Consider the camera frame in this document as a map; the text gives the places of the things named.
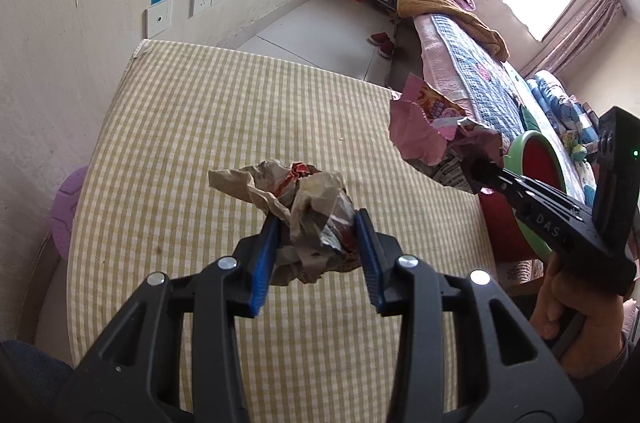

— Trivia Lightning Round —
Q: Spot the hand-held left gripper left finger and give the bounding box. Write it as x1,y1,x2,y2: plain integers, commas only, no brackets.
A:
54,215,282,423

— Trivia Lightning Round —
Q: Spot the red bucket with green rim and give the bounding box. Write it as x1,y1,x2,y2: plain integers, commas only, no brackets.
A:
479,130,587,262

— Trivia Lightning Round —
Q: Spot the white wall plate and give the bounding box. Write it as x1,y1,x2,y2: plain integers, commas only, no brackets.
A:
144,0,173,38

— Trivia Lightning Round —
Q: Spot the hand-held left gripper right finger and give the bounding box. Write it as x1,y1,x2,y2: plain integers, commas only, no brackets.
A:
351,208,587,423

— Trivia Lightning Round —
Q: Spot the yellow blanket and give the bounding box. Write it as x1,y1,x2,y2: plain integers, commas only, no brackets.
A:
396,0,510,62

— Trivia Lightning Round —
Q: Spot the person's leg in blue jeans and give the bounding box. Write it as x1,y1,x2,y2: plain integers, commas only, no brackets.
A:
0,340,77,423

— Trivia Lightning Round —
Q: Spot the pink patterned curtain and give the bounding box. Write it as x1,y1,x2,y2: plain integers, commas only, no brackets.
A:
522,0,629,80

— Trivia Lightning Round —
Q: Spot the brown paper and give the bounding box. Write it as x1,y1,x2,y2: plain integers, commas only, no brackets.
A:
208,160,362,287

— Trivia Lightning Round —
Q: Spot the pink purple snack bag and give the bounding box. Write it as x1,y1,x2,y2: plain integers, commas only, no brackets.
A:
388,72,504,197

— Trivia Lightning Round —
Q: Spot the bed with blue patchwork quilt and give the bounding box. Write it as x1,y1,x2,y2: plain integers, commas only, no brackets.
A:
409,10,602,205

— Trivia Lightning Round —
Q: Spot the purple plastic stool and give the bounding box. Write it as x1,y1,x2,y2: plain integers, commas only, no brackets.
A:
49,165,89,260

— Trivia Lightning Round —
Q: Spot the person's right hand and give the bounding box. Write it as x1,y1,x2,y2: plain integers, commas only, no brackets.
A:
529,253,634,380

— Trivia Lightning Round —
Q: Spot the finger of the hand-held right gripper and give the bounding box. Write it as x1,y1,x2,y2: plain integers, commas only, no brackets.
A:
465,156,524,200

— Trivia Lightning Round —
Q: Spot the folded blue checked quilt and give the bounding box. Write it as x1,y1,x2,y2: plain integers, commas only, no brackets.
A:
525,70,599,145

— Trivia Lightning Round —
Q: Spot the checked yellow tablecloth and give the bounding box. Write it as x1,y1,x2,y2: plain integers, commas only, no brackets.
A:
66,38,499,423

